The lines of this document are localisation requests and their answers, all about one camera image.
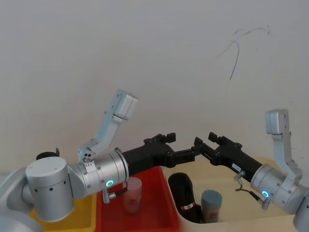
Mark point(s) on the black folded umbrella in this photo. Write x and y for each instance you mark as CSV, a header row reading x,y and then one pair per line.
x,y
183,191

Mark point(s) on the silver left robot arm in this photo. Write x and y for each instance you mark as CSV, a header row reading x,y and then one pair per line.
x,y
48,183

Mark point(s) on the grey capped can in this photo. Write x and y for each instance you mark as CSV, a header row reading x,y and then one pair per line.
x,y
212,205

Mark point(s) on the black round object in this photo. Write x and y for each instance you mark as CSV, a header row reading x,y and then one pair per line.
x,y
47,154

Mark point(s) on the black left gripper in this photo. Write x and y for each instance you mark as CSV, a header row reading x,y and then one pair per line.
x,y
144,157

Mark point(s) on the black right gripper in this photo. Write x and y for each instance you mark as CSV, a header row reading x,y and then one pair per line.
x,y
236,158

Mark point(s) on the yellow plastic bin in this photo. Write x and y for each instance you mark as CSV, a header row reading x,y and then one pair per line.
x,y
82,212

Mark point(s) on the red plastic bin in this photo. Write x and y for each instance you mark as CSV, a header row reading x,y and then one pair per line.
x,y
154,207

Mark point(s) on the clear plastic cup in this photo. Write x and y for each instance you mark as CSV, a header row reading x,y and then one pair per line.
x,y
132,193

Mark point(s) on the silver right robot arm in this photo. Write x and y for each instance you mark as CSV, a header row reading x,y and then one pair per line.
x,y
277,186

